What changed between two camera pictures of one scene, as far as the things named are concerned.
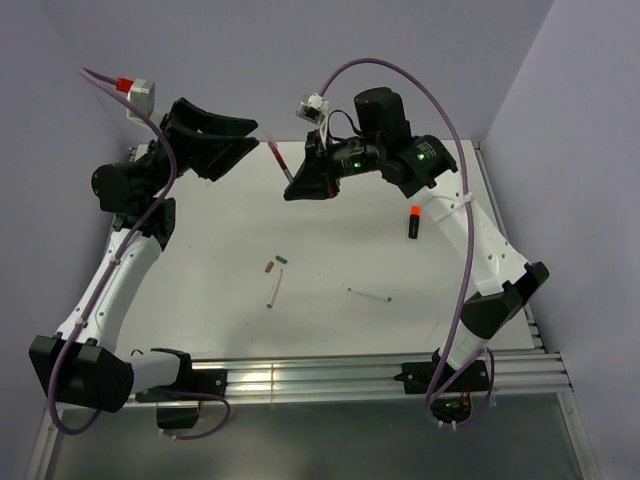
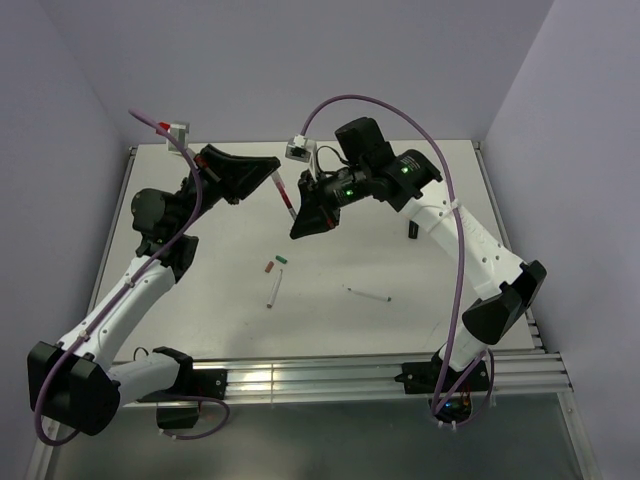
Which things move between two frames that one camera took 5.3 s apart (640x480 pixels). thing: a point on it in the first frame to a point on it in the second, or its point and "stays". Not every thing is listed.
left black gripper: (208, 159) to (239, 178)
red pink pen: (279, 157) to (284, 194)
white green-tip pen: (385, 298) stays
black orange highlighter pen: (413, 230) stays
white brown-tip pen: (272, 299) stays
